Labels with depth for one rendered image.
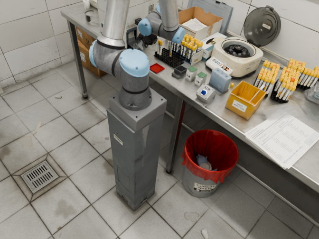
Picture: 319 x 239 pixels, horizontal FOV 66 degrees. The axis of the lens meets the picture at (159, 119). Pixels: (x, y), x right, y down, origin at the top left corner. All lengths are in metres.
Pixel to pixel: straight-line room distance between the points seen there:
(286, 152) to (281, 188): 0.71
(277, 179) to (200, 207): 0.57
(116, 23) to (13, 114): 1.80
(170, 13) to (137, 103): 0.39
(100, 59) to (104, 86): 1.67
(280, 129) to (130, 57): 0.76
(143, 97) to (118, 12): 0.35
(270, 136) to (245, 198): 0.92
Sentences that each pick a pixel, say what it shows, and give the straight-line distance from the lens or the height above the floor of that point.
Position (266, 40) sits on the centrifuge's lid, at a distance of 1.67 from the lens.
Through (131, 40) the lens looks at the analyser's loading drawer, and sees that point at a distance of 1.62.
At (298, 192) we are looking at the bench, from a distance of 1.94.
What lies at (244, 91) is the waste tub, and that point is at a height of 0.92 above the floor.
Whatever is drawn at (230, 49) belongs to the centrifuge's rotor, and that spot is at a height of 0.99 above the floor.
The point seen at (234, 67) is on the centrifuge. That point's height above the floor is 0.95.
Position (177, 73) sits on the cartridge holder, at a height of 0.89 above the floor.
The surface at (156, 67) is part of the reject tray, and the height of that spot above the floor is 0.88.
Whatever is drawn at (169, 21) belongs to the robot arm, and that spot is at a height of 1.24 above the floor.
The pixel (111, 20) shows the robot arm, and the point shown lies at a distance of 1.03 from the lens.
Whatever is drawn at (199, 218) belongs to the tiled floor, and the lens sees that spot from 1.90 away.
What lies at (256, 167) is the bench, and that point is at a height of 0.27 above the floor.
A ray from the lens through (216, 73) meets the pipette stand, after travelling 1.34.
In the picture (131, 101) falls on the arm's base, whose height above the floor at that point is 0.99.
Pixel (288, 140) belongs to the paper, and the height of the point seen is 0.89.
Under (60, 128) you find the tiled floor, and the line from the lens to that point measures 2.37.
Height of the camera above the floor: 1.73
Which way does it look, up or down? 47 degrees down
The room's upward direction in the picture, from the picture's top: 6 degrees clockwise
